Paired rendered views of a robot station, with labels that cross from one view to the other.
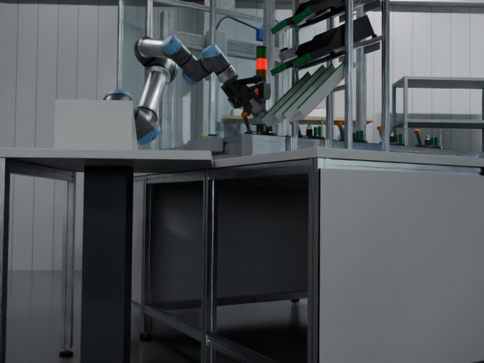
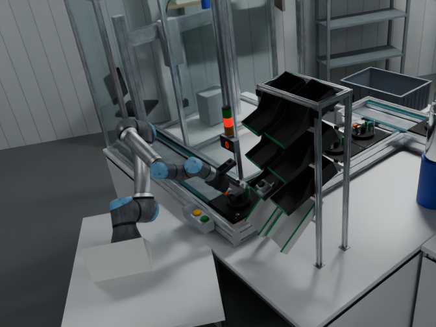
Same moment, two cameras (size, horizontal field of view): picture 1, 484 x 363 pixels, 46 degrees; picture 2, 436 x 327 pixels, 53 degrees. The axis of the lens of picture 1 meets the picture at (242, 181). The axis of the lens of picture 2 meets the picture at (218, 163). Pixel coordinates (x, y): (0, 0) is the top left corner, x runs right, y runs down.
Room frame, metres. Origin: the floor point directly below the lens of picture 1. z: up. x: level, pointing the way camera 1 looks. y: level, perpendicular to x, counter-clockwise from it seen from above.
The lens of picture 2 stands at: (0.53, 0.08, 2.33)
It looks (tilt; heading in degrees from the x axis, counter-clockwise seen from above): 31 degrees down; 358
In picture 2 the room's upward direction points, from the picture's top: 8 degrees counter-clockwise
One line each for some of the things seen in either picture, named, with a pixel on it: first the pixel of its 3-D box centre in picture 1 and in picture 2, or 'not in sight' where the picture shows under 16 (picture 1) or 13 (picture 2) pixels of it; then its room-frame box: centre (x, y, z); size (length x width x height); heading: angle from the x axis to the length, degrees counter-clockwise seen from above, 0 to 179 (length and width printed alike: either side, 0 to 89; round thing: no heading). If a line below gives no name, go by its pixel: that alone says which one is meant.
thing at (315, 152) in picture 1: (343, 171); (300, 186); (2.62, -0.46, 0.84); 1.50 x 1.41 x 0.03; 29
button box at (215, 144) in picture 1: (204, 145); (198, 217); (2.37, 0.16, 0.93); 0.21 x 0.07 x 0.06; 29
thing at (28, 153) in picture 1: (122, 163); (142, 260); (2.22, 0.46, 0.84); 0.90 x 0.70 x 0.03; 2
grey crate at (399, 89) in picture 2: not in sight; (383, 93); (3.95, -1.56, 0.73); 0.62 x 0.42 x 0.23; 29
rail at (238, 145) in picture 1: (199, 153); (189, 200); (2.57, 0.19, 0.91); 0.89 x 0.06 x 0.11; 29
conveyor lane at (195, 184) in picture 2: not in sight; (212, 186); (2.68, 0.05, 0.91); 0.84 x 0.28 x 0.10; 29
